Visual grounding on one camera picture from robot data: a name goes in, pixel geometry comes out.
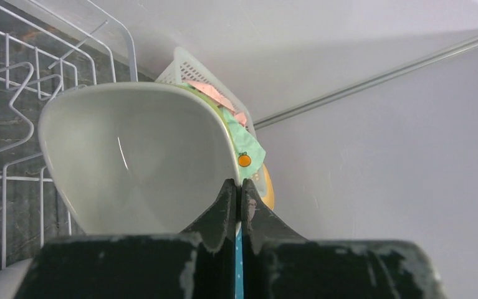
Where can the white square bowl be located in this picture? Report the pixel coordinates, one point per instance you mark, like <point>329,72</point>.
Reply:
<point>135,158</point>

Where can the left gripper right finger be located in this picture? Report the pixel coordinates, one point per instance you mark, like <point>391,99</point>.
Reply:
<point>280,263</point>

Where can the blue polka dot plate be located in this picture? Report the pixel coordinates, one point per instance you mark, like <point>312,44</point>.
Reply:
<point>239,279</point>

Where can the orange plate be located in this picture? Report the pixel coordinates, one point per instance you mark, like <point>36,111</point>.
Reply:
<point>269,198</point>

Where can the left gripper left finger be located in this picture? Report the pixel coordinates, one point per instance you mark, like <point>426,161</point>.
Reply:
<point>198,262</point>

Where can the white round bowl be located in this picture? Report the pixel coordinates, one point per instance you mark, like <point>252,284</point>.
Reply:
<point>11,278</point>

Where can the white wire dish rack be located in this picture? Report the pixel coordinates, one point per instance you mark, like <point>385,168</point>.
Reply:
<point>47,49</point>

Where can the pink cloth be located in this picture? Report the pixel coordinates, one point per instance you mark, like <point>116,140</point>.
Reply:
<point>219,99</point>

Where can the mint green printed shirt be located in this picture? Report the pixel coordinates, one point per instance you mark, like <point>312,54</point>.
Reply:
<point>250,154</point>

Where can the white plastic basket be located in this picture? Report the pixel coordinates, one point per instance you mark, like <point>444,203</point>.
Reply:
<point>185,67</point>

